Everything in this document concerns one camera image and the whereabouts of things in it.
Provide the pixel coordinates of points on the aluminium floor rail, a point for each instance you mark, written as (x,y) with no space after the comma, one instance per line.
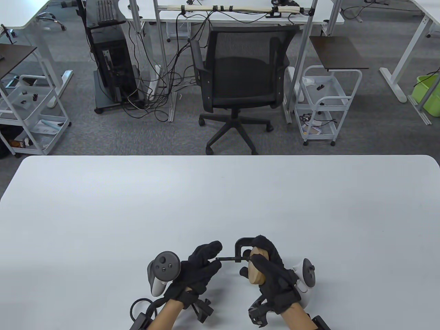
(421,110)

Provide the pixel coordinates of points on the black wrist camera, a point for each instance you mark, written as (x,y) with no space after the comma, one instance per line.
(204,311)
(257,314)

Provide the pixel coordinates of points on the round wooden disc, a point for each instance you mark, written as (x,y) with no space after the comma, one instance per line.
(265,255)
(256,275)

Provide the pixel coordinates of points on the green plastic bin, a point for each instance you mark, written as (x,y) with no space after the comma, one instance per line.
(429,94)

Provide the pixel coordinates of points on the person's right forearm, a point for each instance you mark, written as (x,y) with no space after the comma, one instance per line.
(295,320)

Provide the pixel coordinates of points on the black wrist sensor box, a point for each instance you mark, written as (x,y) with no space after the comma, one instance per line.
(321,325)
(141,323)

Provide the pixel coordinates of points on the white power strip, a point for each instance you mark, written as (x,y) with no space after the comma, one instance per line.
(153,86)

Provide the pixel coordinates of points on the black keyboard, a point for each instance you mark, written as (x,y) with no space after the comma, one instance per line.
(105,10)

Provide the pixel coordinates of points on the person's left hand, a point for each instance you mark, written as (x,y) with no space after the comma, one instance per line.
(192,278)

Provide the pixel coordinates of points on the white desk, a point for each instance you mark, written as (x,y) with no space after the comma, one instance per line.
(240,19)
(409,51)
(20,13)

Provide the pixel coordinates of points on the person's left forearm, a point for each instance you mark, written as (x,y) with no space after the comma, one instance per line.
(168,316)

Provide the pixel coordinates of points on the black mesh office chair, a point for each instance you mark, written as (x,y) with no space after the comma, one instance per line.
(240,79)

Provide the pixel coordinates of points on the brown side table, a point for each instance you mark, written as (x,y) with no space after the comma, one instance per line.
(13,58)
(338,53)

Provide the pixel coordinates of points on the white rolling cabinet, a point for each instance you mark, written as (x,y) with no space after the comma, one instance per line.
(178,31)

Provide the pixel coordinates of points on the white and black controller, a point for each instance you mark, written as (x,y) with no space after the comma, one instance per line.
(307,271)
(166,266)

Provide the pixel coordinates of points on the black metal clamp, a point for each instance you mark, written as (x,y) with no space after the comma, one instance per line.
(237,249)

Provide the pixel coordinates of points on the person's right hand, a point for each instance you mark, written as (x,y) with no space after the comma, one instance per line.
(278,278)

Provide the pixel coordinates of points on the black computer tower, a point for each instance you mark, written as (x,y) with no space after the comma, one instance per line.
(117,68)

